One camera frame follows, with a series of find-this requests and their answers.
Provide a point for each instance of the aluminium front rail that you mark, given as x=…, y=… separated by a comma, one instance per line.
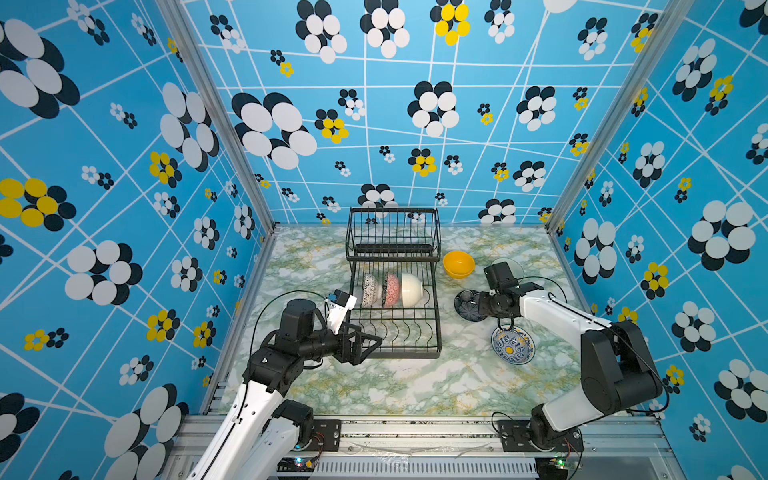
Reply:
x=415, y=447

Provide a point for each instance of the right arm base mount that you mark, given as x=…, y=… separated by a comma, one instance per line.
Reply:
x=524, y=436

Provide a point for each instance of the dark blue patterned bowl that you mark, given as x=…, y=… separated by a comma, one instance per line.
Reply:
x=467, y=304

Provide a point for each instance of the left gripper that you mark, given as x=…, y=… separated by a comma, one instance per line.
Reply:
x=356, y=355

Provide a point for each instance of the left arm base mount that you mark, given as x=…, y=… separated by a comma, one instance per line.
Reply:
x=312, y=433

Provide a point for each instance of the blue yellow floral bowl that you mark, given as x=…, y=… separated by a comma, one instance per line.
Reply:
x=514, y=346

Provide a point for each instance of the plain white bowl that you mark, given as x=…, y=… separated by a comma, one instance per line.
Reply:
x=411, y=290

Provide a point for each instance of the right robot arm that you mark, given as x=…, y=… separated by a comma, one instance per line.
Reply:
x=617, y=371

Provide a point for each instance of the black floral pink bowl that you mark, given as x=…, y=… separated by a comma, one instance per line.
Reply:
x=393, y=291

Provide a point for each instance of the pale green glass bowl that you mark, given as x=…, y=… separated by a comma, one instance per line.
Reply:
x=515, y=267

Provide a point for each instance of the white red lattice bowl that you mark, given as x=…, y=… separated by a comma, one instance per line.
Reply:
x=373, y=292

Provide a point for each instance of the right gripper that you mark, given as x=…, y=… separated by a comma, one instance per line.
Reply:
x=482, y=306

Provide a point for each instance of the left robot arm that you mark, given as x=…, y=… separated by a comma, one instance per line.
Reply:
x=262, y=426

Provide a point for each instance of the black two-tier dish rack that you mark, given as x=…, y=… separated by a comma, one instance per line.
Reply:
x=393, y=255

